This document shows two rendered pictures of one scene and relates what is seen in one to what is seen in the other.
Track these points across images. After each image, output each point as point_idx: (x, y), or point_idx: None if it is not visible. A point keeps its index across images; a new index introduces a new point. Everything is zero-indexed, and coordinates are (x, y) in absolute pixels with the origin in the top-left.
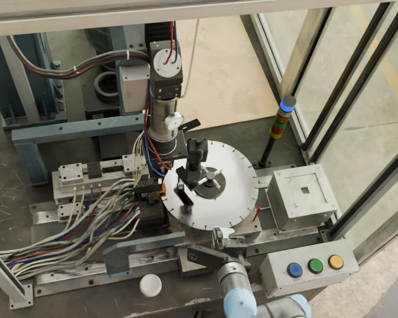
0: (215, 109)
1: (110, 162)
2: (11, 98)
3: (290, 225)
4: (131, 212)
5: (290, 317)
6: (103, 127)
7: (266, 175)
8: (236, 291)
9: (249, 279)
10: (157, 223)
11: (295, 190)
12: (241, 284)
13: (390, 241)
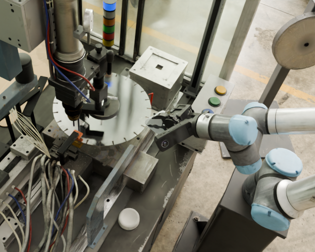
0: (35, 73)
1: (4, 161)
2: None
3: (169, 98)
4: (70, 174)
5: (264, 115)
6: None
7: None
8: (233, 120)
9: (179, 154)
10: (90, 171)
11: (154, 71)
12: (228, 116)
13: (242, 46)
